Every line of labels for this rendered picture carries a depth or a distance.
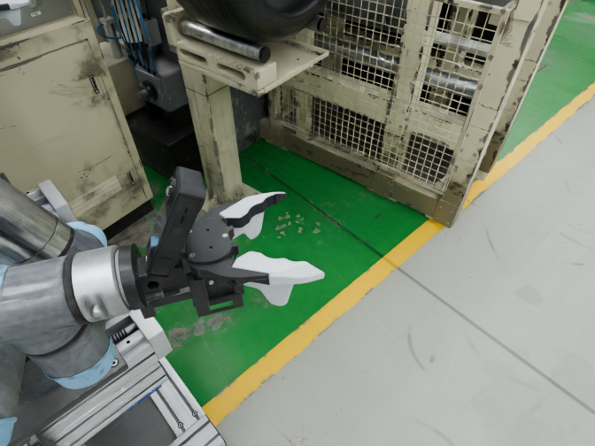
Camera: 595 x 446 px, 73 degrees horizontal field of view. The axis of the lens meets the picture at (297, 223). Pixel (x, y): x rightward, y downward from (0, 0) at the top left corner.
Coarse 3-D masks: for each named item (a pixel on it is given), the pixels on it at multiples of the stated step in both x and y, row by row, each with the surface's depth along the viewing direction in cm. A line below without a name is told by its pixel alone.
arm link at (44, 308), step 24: (48, 264) 40; (0, 288) 38; (24, 288) 38; (48, 288) 38; (72, 288) 39; (0, 312) 37; (24, 312) 38; (48, 312) 38; (72, 312) 39; (0, 336) 38; (24, 336) 39; (48, 336) 41; (72, 336) 43
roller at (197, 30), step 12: (192, 24) 125; (192, 36) 127; (204, 36) 123; (216, 36) 120; (228, 36) 118; (228, 48) 119; (240, 48) 116; (252, 48) 114; (264, 48) 113; (264, 60) 114
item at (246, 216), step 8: (272, 192) 50; (280, 192) 51; (248, 200) 49; (256, 200) 49; (264, 200) 49; (272, 200) 50; (280, 200) 51; (232, 208) 48; (240, 208) 48; (248, 208) 48; (256, 208) 49; (264, 208) 50; (224, 216) 47; (232, 216) 47; (240, 216) 47; (248, 216) 48; (256, 216) 51; (232, 224) 47; (240, 224) 47; (248, 224) 50; (256, 224) 52; (240, 232) 50; (248, 232) 51; (256, 232) 52
